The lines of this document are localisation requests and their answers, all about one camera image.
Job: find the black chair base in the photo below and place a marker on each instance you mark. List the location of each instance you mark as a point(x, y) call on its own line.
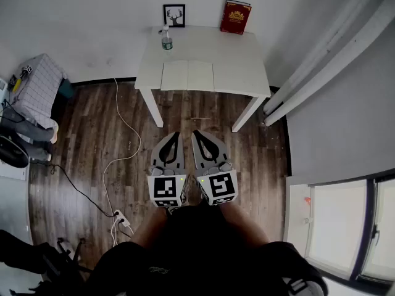
point(58, 264)

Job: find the red book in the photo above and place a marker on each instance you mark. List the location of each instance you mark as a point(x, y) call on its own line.
point(235, 17)

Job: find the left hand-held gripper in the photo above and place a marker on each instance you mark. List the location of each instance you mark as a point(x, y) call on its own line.
point(163, 187)

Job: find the black framed deer picture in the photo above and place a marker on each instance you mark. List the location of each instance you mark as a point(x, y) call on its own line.
point(174, 15)

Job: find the person's left forearm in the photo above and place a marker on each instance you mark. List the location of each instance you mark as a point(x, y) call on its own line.
point(152, 227)

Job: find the teal storage box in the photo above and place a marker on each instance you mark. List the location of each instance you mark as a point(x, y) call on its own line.
point(66, 88)

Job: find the white square table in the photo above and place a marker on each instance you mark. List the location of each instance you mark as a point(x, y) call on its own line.
point(234, 63)

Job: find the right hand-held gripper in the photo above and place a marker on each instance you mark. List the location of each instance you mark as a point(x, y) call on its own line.
point(220, 185)

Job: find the clear plastic water bottle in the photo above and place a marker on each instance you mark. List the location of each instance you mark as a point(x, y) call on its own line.
point(167, 43)

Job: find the person's right forearm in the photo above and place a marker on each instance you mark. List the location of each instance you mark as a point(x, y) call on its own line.
point(248, 227)

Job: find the white wall pipes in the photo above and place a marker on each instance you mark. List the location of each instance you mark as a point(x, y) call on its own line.
point(311, 72)

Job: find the window with dark frame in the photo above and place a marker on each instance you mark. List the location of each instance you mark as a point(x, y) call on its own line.
point(342, 227)

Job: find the black office chair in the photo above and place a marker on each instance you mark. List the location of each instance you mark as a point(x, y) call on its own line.
point(10, 153)

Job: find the person's black clothing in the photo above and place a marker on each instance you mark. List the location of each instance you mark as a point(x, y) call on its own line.
point(197, 257)

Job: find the white power strip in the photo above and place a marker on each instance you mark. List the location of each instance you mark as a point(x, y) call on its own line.
point(122, 218)

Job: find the bed with grid-pattern sheet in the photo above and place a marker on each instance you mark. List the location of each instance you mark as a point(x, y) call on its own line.
point(41, 88)

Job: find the white desk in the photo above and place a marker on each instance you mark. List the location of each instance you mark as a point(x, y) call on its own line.
point(14, 173)

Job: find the spare hand-held gripper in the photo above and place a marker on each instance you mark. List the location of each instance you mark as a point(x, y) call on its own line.
point(27, 70)

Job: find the notebook with blue cover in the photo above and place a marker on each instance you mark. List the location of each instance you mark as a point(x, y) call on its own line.
point(187, 76)

